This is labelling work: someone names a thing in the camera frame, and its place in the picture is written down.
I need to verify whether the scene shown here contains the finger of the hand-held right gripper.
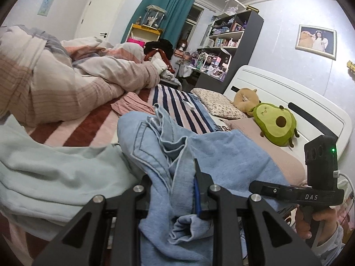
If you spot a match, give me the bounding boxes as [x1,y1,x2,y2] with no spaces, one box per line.
[248,181,298,200]

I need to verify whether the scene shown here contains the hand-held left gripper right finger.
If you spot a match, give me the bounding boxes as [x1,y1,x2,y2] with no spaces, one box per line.
[193,158,322,266]

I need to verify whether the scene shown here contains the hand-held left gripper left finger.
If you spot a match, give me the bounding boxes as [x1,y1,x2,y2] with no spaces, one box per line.
[33,176,152,266]

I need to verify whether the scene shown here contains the light blue denim pants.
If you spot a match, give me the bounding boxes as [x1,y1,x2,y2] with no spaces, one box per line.
[116,103,296,266]

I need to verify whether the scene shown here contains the person's right forearm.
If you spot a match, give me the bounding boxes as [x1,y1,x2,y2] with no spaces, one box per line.
[316,223,348,266]

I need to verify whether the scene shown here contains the person's right hand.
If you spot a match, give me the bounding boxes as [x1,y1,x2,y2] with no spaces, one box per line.
[295,206,338,241]

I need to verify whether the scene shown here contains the beige pillow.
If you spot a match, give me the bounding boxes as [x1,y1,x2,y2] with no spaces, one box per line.
[222,116,308,186]

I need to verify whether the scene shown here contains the green avocado plush toy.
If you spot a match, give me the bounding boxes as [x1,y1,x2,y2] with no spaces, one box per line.
[248,102,300,147]

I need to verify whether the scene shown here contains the light green cloth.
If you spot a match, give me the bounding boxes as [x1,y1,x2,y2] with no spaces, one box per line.
[0,115,147,241]

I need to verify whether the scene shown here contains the pink pleated cloth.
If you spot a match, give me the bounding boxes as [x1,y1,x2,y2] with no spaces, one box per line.
[111,91,157,117]

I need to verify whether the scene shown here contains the white bed headboard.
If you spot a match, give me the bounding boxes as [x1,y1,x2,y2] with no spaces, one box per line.
[223,65,353,158]

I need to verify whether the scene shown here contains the brown plush toy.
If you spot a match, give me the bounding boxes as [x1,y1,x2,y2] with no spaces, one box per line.
[232,88,261,113]

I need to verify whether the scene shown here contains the striped printed blanket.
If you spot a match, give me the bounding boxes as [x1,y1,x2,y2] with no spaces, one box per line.
[22,84,232,150]

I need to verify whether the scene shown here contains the floral pillow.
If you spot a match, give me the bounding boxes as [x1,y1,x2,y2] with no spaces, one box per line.
[191,88,247,119]

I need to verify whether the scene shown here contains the cluttered dark desk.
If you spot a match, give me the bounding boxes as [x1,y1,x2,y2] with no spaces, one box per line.
[175,47,231,83]

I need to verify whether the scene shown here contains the pink and grey quilt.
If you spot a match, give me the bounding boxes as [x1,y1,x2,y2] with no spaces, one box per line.
[0,25,161,128]

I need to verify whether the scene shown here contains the pile of clothes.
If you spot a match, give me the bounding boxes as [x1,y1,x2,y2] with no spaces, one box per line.
[144,39,178,85]

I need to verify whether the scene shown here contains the dark grey bookshelf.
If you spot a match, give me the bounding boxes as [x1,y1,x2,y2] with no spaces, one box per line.
[194,4,264,95]

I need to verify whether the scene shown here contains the yellow shelf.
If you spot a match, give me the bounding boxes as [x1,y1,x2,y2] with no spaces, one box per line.
[128,23,164,44]

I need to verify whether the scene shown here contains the glass display case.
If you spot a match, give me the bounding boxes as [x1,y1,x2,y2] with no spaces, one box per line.
[139,5,168,29]

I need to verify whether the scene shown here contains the window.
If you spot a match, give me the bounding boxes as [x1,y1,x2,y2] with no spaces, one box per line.
[180,5,204,47]

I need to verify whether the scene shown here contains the clear display box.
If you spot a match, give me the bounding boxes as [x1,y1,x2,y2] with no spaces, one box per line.
[223,0,246,16]

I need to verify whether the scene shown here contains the white door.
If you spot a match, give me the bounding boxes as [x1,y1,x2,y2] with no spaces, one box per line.
[74,0,126,41]

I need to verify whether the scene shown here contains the teal curtain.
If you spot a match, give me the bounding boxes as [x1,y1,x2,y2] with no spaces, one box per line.
[120,0,196,45]

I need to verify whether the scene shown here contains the white cable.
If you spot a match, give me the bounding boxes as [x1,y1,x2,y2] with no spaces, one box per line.
[333,170,355,198]

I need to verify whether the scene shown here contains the framed wall photo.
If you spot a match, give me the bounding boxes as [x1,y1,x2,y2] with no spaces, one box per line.
[295,24,337,61]

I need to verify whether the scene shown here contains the small blue wall poster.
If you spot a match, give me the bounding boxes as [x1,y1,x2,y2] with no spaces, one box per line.
[38,0,57,16]

